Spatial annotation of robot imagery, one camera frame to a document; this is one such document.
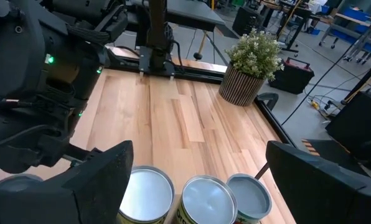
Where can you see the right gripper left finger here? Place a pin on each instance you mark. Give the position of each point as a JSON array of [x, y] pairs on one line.
[[79, 202]]

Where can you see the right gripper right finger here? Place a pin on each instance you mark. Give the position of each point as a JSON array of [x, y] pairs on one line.
[[322, 199]]

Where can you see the tin can grey recessed lid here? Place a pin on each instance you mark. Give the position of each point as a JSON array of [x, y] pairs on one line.
[[17, 183], [251, 194]]

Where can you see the tin can bright silver lid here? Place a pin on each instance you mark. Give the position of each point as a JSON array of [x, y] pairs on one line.
[[207, 199], [146, 194]]

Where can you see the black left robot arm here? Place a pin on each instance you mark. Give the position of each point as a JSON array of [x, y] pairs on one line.
[[23, 46]]

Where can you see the black hazard-striped floor mat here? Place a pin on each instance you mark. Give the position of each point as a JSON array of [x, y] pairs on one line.
[[335, 155]]

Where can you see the large black box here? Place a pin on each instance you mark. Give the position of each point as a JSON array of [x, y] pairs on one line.
[[359, 124]]

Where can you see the black portable case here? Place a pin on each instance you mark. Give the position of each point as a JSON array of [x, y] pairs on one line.
[[293, 77]]

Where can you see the black stand leg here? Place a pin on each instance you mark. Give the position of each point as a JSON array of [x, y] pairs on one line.
[[366, 77]]

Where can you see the potted plant ribbed pot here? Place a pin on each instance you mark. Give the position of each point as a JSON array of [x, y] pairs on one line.
[[251, 62]]

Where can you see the wooden stick black knob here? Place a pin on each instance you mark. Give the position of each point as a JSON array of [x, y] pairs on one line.
[[198, 56]]

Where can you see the blue storage bin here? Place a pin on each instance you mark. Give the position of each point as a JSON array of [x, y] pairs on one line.
[[356, 14]]

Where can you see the black cabinet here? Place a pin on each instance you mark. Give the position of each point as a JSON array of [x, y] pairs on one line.
[[247, 21]]

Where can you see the black desk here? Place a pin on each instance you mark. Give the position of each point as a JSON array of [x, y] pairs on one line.
[[191, 14]]

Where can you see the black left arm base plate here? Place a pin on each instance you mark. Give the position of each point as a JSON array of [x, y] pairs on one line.
[[156, 67]]

